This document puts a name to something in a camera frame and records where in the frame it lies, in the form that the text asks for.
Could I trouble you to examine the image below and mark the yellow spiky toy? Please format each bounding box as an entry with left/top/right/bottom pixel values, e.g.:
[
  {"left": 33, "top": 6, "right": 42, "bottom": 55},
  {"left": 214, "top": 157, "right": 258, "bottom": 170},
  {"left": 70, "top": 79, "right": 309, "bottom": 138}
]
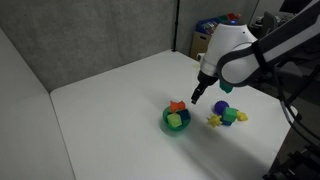
[{"left": 207, "top": 113, "right": 223, "bottom": 129}]

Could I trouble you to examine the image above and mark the colourful toy box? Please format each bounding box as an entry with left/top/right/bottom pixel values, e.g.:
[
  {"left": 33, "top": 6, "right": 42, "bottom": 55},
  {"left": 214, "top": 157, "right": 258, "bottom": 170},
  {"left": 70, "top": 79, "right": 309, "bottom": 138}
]
[{"left": 194, "top": 12, "right": 243, "bottom": 36}]

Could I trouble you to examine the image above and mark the purple ball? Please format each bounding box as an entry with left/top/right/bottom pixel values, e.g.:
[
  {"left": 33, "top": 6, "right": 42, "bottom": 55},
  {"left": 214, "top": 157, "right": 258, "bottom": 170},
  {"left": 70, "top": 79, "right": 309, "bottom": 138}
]
[{"left": 213, "top": 100, "right": 230, "bottom": 116}]

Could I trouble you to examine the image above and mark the black hanging cable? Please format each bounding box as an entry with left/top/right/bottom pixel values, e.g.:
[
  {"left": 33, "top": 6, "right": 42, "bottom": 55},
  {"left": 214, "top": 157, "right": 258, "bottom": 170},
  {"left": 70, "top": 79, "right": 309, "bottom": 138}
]
[
  {"left": 278, "top": 96, "right": 320, "bottom": 134},
  {"left": 251, "top": 39, "right": 320, "bottom": 143}
]

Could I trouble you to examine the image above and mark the black tripod pole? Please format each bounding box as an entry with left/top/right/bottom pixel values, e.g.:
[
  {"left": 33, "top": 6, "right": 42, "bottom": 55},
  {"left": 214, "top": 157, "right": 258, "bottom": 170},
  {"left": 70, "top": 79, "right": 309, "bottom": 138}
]
[{"left": 171, "top": 0, "right": 181, "bottom": 53}]

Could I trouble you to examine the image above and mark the dark blue block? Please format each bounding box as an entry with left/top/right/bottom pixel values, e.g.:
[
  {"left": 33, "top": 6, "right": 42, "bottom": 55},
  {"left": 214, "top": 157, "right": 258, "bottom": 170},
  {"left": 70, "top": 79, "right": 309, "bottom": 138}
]
[{"left": 176, "top": 108, "right": 192, "bottom": 123}]

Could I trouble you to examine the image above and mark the yellow animal toy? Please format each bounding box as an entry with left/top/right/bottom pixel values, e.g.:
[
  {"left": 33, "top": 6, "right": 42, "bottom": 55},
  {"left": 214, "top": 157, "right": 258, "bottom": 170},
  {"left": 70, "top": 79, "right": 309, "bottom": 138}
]
[{"left": 236, "top": 110, "right": 249, "bottom": 123}]

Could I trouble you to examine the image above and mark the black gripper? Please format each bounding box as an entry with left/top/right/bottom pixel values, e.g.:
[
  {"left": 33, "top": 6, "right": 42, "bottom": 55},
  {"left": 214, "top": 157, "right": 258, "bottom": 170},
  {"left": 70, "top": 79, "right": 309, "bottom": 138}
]
[{"left": 190, "top": 70, "right": 220, "bottom": 105}]

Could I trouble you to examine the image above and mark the black monitor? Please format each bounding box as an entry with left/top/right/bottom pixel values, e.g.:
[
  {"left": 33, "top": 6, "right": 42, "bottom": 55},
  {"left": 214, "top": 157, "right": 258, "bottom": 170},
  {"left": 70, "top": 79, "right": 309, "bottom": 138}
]
[{"left": 278, "top": 0, "right": 313, "bottom": 15}]

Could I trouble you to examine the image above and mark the black diagonal stand rod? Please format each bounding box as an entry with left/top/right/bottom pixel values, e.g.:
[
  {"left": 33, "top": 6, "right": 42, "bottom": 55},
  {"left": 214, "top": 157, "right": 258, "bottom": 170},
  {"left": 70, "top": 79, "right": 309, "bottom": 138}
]
[{"left": 282, "top": 63, "right": 320, "bottom": 108}]

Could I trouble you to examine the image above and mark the lime green cube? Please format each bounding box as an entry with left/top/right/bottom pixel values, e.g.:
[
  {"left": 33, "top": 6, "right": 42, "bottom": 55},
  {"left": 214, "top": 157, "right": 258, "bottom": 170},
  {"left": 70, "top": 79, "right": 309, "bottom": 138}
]
[{"left": 166, "top": 112, "right": 183, "bottom": 129}]

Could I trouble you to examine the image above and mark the green bowl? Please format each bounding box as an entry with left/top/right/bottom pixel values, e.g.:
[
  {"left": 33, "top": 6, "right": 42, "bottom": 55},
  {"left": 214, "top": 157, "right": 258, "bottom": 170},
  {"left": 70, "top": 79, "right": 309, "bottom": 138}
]
[{"left": 161, "top": 104, "right": 193, "bottom": 133}]

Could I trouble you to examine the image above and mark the grey office chair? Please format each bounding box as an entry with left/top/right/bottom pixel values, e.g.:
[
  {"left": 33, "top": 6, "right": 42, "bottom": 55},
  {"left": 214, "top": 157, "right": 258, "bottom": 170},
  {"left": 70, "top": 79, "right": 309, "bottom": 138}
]
[{"left": 255, "top": 11, "right": 280, "bottom": 38}]

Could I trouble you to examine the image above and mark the orange toy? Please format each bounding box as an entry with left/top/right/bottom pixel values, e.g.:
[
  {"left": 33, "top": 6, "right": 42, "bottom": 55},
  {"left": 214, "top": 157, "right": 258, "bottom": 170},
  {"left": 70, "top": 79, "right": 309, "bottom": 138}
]
[{"left": 169, "top": 99, "right": 187, "bottom": 114}]

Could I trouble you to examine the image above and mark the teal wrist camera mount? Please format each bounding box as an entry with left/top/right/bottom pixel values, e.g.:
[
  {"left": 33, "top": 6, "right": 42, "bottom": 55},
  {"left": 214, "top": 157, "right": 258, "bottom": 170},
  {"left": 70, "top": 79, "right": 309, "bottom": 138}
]
[{"left": 218, "top": 79, "right": 235, "bottom": 95}]

